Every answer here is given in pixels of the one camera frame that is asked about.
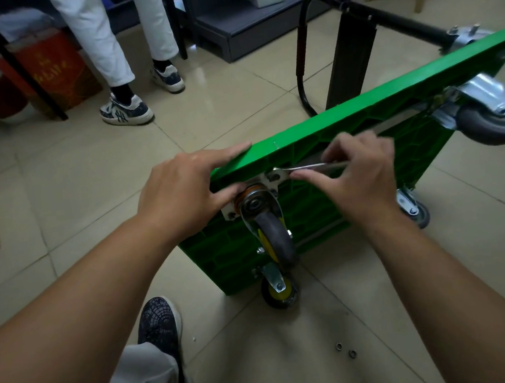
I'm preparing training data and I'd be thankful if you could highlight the person's left hand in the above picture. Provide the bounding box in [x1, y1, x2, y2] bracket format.
[130, 141, 261, 249]

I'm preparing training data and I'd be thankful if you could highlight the person's right hand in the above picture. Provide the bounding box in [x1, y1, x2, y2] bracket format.
[286, 127, 402, 235]

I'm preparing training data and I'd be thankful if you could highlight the green platform trolley deck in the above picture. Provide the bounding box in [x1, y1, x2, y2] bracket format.
[156, 0, 505, 300]

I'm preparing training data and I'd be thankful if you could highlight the silver wrench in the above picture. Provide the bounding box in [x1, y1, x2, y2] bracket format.
[271, 159, 352, 182]

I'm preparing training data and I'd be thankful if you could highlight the person's right forearm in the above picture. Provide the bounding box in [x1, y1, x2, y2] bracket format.
[360, 200, 505, 383]

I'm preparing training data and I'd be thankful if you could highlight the person's left forearm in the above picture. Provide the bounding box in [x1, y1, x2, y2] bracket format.
[0, 213, 189, 383]

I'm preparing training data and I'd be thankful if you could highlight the person's dark shoe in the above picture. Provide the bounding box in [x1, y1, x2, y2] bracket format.
[134, 294, 194, 383]

